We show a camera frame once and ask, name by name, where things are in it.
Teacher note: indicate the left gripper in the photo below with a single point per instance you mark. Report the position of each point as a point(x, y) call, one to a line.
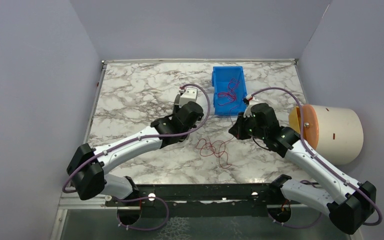
point(179, 108)

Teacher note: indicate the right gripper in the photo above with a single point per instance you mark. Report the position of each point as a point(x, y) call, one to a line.
point(240, 126)

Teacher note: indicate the black round spool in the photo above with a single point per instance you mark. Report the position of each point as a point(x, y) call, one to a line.
point(183, 138)

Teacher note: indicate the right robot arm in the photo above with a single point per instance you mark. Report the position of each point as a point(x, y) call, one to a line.
point(347, 202)

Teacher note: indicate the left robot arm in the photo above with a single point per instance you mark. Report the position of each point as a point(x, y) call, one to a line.
point(89, 169)

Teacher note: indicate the blue plastic bin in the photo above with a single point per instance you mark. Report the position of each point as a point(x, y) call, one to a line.
point(229, 90)

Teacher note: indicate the white cylinder with orange lid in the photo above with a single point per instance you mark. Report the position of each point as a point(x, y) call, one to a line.
point(335, 133)

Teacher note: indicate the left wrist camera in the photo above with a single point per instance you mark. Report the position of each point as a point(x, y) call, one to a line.
point(189, 94)

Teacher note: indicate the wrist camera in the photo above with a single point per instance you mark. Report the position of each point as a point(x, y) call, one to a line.
point(249, 101)
point(189, 94)

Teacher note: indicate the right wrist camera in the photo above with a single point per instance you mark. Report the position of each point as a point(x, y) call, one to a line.
point(249, 101)

